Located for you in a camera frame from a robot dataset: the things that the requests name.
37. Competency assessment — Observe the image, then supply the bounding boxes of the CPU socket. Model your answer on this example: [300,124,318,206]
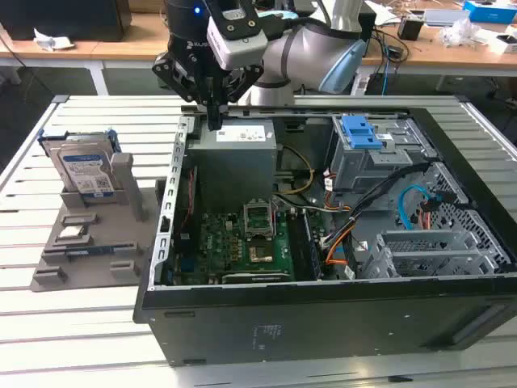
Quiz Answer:
[248,241,276,264]

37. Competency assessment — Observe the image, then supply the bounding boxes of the black RAM slots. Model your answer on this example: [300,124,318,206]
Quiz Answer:
[288,209,325,282]

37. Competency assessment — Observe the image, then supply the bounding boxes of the orange wire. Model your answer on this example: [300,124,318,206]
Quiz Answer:
[325,224,357,267]

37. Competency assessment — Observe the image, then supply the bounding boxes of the black open PC case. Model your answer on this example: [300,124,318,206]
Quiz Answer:
[132,103,517,368]

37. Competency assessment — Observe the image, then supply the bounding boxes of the crumpled white paper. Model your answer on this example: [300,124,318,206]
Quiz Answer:
[32,27,77,53]

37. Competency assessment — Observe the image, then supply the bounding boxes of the wooden desk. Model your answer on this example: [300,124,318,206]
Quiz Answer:
[0,0,517,78]

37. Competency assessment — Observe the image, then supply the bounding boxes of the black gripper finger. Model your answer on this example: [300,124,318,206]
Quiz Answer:
[152,52,218,130]
[216,64,264,130]

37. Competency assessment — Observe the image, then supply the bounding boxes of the grey parts rack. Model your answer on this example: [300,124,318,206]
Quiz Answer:
[30,152,167,293]

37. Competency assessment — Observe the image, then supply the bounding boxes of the grey metal disk bay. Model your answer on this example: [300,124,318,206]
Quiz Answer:
[329,115,439,203]

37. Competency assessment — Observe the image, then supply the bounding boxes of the black cable bundle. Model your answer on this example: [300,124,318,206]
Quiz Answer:
[322,161,434,246]

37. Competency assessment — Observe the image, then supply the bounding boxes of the hanging blue cable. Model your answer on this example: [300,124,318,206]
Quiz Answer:
[380,60,392,97]

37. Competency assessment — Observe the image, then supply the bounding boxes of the clear plastic bag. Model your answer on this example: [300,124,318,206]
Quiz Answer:
[438,18,482,49]

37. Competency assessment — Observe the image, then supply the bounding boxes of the white cardboard box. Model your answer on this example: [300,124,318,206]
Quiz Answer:
[474,32,517,57]

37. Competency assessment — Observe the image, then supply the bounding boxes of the grey power supply unit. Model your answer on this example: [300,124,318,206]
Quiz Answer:
[187,120,280,203]

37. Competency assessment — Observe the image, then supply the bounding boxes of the black speaker box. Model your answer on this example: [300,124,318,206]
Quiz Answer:
[357,11,377,42]

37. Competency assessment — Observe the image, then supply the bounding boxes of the blue cardboard box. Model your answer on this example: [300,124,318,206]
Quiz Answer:
[462,0,517,24]

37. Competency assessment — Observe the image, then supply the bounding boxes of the large black computer tower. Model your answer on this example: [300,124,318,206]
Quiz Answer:
[0,0,132,42]

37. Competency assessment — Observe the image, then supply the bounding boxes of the small black box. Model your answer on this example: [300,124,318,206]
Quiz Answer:
[397,18,426,41]

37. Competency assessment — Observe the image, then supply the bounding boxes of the green motherboard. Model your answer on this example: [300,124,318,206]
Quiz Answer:
[171,209,324,286]

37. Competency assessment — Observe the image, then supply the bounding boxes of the yellow wires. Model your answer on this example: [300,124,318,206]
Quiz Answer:
[278,145,317,196]

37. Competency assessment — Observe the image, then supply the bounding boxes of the grey flat tablet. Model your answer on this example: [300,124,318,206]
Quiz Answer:
[423,8,472,27]

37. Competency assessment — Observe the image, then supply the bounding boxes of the blue data wire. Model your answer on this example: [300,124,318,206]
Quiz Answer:
[397,183,441,232]

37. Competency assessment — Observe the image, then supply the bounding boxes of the metal socket cover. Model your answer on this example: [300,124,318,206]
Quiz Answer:
[243,200,276,239]

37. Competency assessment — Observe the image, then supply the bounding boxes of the blue disk bay latch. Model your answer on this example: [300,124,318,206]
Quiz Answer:
[341,115,385,150]

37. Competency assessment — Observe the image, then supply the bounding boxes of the hard disk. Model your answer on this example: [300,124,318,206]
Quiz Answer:
[38,128,122,200]

